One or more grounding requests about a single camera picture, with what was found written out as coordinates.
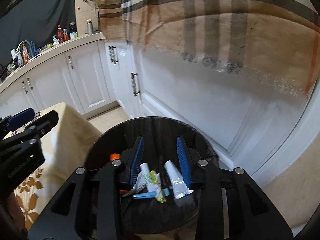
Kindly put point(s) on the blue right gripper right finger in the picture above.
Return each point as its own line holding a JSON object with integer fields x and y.
{"x": 184, "y": 161}

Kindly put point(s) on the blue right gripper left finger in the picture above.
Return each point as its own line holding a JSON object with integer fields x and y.
{"x": 136, "y": 159}

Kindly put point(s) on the white green tube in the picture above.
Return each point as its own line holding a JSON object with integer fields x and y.
{"x": 144, "y": 179}

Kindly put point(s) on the orange plastic bag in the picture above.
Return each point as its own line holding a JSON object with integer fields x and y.
{"x": 114, "y": 156}

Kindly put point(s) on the white toothpaste tube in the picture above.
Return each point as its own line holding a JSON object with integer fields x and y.
{"x": 179, "y": 188}

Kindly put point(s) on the teal white tube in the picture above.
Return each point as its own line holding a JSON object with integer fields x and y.
{"x": 150, "y": 194}

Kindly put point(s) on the yellow snack wrapper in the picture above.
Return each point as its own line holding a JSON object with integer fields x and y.
{"x": 155, "y": 178}

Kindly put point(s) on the white kitchen cabinets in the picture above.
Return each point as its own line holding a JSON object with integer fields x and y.
{"x": 249, "y": 124}

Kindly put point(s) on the floral beige tablecloth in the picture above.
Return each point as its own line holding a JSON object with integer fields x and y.
{"x": 64, "y": 149}

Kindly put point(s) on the white blue detergent bottle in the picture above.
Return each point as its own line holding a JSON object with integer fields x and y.
{"x": 20, "y": 60}

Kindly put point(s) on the orange dish soap bottle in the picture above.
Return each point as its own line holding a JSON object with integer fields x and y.
{"x": 24, "y": 54}

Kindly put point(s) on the chrome sink faucet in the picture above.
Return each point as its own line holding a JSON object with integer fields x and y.
{"x": 29, "y": 47}

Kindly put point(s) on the small white spray bottle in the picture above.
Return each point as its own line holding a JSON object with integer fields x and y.
{"x": 55, "y": 41}

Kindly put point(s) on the dark red sauce bottle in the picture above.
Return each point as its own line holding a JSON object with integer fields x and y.
{"x": 60, "y": 35}

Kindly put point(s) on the dark lidded jar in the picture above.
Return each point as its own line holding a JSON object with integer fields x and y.
{"x": 73, "y": 30}

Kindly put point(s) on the steel thermos bottle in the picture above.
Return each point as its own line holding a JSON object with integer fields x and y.
{"x": 90, "y": 30}

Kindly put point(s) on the black window curtain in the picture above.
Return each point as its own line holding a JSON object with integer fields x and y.
{"x": 35, "y": 21}

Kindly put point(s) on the plaid beige blanket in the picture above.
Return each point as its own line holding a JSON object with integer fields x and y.
{"x": 276, "y": 41}

